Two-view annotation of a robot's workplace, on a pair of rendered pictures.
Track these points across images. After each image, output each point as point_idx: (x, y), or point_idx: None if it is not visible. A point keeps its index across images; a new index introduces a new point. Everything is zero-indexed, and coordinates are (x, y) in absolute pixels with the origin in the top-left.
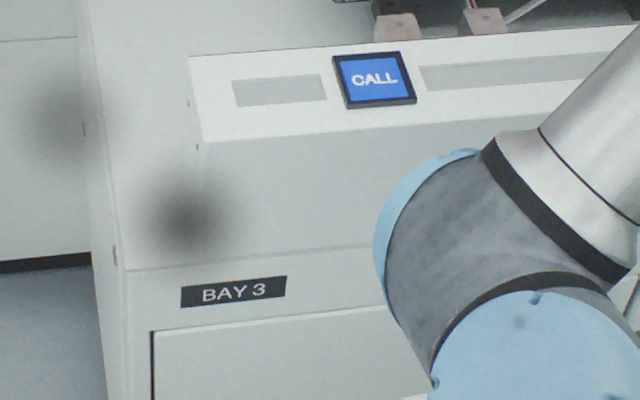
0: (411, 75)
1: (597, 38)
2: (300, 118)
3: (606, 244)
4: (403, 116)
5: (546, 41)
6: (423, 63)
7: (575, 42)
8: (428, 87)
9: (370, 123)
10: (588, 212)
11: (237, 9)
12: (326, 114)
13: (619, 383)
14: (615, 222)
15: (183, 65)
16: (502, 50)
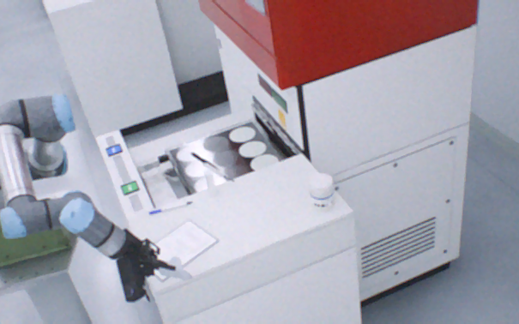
0: (117, 154)
1: (135, 176)
2: (102, 145)
3: (28, 156)
4: (105, 156)
5: (132, 169)
6: (121, 155)
7: (132, 173)
8: (115, 158)
9: (102, 153)
10: (31, 150)
11: None
12: (104, 147)
13: None
14: (32, 155)
15: (162, 148)
16: (128, 164)
